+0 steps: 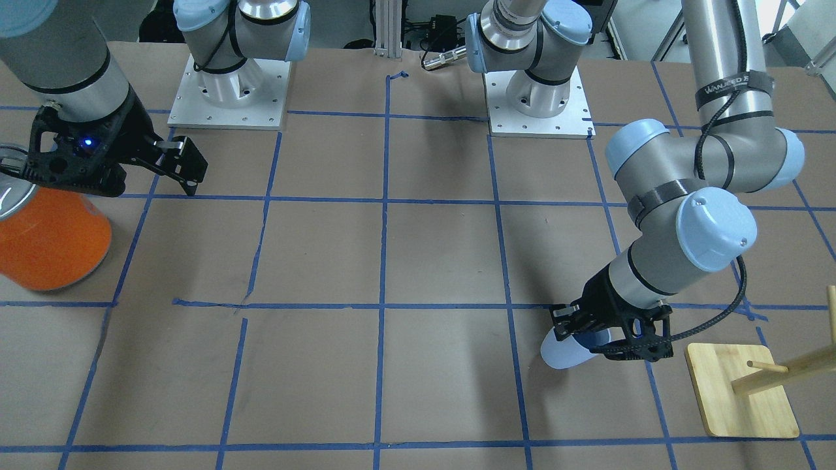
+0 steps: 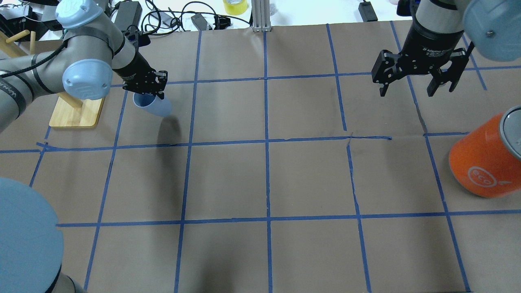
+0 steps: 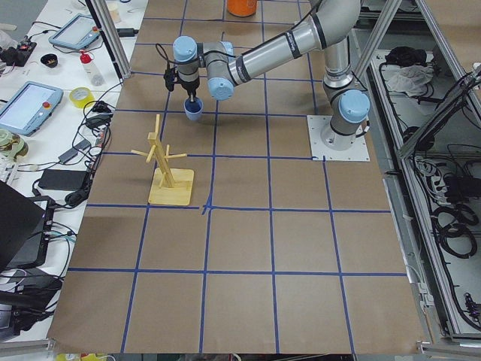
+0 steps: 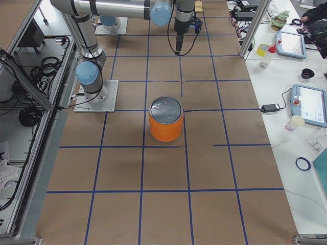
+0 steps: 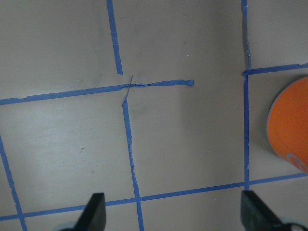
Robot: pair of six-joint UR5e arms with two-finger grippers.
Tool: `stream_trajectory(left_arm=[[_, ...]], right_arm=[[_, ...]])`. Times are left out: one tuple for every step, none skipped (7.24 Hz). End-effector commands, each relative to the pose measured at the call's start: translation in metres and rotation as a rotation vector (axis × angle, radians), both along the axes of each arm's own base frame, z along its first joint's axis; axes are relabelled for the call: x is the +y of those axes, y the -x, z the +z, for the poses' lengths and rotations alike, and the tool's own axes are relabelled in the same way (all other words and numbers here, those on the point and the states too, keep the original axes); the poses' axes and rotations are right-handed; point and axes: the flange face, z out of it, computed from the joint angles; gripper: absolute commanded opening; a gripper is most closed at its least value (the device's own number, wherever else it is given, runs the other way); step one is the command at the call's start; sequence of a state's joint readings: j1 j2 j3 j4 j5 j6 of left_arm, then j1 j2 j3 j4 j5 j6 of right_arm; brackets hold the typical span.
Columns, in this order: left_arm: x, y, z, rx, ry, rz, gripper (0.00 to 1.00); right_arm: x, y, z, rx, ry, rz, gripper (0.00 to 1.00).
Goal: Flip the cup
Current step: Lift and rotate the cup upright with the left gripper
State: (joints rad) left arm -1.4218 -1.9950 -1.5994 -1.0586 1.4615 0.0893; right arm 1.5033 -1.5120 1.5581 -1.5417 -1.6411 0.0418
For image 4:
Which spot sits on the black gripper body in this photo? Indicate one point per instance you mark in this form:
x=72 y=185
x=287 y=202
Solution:
x=182 y=25

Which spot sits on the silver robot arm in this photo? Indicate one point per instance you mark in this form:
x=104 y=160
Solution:
x=110 y=22
x=78 y=13

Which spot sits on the wooden cup stand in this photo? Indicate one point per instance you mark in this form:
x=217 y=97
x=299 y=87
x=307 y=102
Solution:
x=198 y=6

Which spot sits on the pale plastic cup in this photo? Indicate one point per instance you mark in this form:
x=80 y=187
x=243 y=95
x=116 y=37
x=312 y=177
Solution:
x=295 y=122

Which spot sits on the black power brick far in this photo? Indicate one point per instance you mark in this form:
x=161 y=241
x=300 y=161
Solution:
x=243 y=16

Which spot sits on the yellow tape roll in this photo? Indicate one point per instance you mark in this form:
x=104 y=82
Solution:
x=261 y=50

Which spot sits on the orange can with silver lid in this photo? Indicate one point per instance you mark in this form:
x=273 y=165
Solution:
x=165 y=118

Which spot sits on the clear bottle red cap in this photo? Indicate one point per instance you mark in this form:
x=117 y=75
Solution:
x=269 y=54

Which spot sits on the green tea jar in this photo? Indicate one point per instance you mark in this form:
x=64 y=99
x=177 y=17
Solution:
x=279 y=21

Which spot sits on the far teach pendant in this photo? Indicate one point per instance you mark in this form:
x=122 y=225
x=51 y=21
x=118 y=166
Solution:
x=290 y=45

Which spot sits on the teach pendant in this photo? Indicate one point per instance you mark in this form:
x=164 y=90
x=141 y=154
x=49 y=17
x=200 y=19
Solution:
x=290 y=45
x=309 y=103

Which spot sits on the black power adapter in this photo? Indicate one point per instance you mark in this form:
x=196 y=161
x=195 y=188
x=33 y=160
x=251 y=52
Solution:
x=270 y=108

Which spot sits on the black round object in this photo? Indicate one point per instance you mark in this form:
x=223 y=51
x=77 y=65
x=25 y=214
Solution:
x=307 y=73

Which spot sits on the seated person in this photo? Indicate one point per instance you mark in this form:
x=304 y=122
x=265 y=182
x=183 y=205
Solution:
x=315 y=20

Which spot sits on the near teach pendant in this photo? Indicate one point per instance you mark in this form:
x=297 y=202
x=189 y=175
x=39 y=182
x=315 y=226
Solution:
x=309 y=103

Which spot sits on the teal box corner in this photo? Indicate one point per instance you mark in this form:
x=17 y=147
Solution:
x=320 y=168

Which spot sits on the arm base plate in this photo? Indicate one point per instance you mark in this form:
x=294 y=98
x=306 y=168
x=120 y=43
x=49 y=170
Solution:
x=105 y=101
x=100 y=30

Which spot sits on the aluminium frame post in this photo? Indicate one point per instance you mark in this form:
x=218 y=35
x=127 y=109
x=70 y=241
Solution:
x=256 y=21

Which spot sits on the aluminium frame rail left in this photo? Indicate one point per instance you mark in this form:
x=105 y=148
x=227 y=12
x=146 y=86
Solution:
x=23 y=143

